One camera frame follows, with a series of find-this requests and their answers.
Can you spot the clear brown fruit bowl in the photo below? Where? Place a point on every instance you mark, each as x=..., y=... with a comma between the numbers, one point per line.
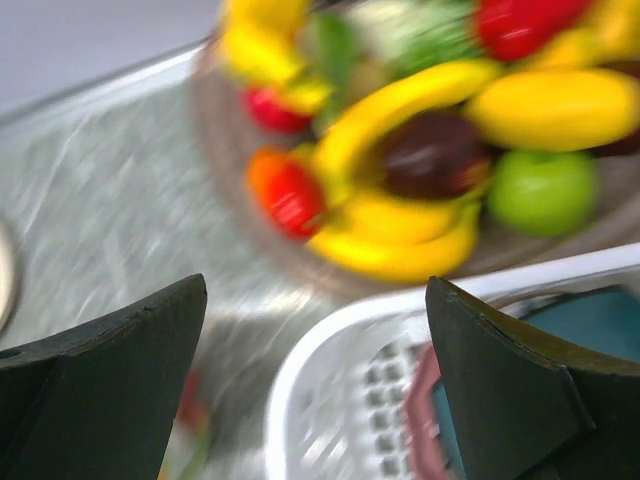
x=422, y=56

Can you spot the white plastic dish basket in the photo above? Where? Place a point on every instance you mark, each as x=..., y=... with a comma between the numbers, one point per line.
x=335, y=410

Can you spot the dark purple plum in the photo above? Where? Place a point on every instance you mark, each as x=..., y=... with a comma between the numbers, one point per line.
x=434, y=155

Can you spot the pink and cream plate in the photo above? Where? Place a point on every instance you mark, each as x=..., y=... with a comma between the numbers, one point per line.
x=10, y=274

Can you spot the red bell pepper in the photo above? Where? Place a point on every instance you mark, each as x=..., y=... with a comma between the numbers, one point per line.
x=510, y=30

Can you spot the pink plate in basket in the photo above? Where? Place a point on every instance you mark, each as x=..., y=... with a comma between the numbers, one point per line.
x=426, y=455

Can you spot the clear orange zip top bag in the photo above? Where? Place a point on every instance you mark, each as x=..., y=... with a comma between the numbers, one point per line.
x=188, y=449

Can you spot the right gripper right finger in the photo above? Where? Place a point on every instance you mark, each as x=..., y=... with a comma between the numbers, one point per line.
x=530, y=390

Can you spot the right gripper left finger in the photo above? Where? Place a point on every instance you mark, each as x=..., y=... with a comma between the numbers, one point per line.
x=98, y=401

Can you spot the teal plate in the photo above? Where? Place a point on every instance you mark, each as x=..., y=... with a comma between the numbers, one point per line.
x=590, y=325

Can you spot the yellow banana bunch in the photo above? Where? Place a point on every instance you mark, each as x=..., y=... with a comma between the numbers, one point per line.
x=260, y=40

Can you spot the red apple front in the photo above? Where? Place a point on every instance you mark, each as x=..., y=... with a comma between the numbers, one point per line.
x=265, y=109

